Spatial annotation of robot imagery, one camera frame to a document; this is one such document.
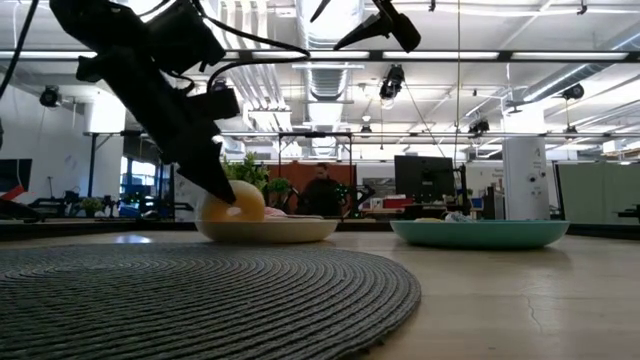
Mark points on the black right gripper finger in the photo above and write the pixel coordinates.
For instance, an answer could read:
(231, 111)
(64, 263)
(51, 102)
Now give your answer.
(320, 11)
(365, 31)

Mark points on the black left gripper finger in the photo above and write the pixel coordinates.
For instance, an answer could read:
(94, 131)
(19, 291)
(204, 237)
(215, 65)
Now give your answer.
(205, 175)

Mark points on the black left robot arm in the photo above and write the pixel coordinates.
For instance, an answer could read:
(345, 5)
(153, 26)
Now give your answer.
(100, 20)

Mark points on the green plant in white pot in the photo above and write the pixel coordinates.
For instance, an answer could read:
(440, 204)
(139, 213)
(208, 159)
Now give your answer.
(247, 170)

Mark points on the small background plant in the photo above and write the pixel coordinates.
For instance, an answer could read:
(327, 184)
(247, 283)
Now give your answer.
(279, 186)
(91, 205)

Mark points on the cream round plate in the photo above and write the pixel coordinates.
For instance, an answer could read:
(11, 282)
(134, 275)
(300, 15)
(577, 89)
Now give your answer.
(270, 231)

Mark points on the person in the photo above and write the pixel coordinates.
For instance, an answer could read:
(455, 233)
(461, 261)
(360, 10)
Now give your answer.
(322, 195)

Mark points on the grey round woven placemat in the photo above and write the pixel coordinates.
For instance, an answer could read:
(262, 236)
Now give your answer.
(200, 305)

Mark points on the black monitor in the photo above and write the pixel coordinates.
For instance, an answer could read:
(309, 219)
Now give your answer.
(424, 177)

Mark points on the red box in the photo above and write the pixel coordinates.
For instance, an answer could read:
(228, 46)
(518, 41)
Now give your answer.
(398, 203)

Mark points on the white cylindrical column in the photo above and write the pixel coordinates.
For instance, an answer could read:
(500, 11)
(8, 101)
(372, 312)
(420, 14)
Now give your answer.
(525, 180)

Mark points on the teal round plate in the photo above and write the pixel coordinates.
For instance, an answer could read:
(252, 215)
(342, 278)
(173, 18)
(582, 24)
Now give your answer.
(480, 235)

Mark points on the pale green partition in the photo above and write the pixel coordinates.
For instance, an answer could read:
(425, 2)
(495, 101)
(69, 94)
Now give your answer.
(600, 192)

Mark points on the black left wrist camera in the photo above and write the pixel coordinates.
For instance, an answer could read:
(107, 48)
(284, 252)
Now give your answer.
(217, 104)

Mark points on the brown partition wall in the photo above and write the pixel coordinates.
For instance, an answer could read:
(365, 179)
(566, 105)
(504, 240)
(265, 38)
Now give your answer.
(295, 175)

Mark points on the black background station frame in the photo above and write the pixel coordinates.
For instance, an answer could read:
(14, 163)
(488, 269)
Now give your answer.
(315, 134)

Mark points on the dark wall screen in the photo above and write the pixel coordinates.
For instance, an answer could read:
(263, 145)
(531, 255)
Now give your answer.
(15, 175)

